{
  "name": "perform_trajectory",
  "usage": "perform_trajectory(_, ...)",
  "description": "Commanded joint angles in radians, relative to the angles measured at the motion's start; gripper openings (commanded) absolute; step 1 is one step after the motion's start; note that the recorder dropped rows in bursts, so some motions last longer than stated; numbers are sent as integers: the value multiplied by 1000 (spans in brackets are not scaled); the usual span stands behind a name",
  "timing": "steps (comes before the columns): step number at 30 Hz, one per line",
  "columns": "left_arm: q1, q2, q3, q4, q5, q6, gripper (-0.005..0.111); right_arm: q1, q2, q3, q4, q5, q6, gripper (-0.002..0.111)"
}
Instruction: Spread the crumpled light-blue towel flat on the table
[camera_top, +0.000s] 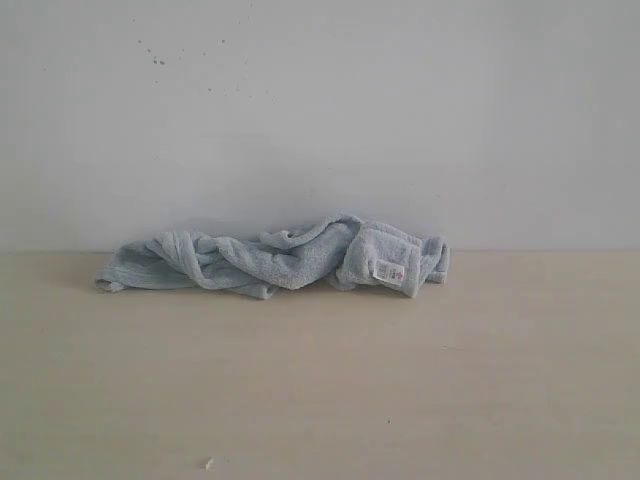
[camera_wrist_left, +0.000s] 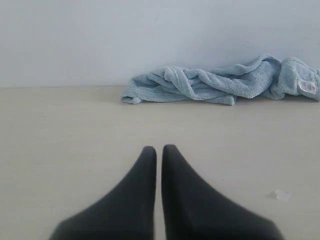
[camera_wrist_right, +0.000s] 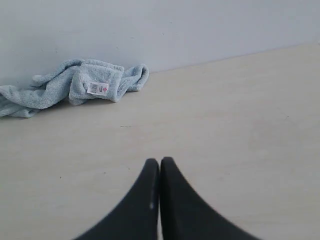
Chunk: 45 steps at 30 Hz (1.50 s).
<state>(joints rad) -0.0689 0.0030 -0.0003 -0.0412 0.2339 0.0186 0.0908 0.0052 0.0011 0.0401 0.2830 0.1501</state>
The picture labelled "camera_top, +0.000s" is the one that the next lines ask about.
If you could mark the light blue terry towel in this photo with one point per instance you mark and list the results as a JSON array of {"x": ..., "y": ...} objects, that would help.
[{"x": 340, "y": 250}]

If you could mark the white fabric care label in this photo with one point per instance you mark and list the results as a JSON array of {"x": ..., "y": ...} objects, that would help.
[{"x": 388, "y": 272}]

